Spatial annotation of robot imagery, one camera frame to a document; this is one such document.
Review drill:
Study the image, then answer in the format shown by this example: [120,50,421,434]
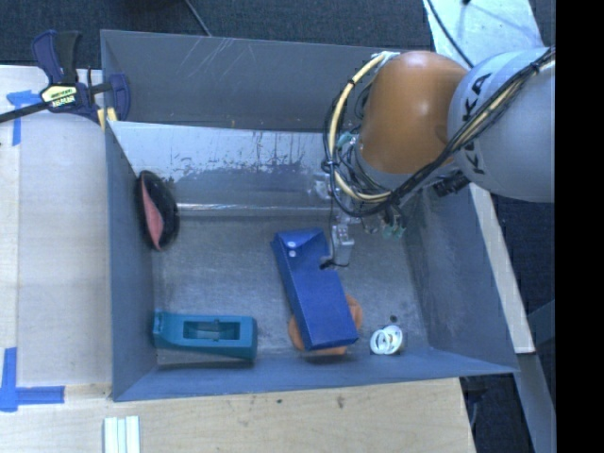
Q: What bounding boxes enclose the teal block with slot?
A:
[151,308,260,362]

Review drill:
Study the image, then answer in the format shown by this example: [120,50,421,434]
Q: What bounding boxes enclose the black and pink oval case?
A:
[135,169,181,252]

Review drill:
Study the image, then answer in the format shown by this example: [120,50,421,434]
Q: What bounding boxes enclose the black cylinder on white bracket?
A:
[432,170,472,198]

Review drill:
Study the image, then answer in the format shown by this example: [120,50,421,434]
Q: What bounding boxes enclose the pale wood board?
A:
[16,110,115,389]

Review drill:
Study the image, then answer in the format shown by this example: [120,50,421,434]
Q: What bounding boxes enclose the blue notched box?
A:
[270,226,361,352]

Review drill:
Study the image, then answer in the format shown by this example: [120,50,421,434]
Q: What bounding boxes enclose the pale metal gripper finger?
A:
[331,224,356,268]

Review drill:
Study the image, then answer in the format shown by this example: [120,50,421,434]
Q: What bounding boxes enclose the grey metal bin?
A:
[99,29,521,403]

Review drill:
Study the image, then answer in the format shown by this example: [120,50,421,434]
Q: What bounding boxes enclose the orange round object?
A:
[287,293,364,357]

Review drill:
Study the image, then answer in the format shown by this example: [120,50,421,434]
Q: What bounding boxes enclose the white plastic rings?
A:
[369,324,405,356]

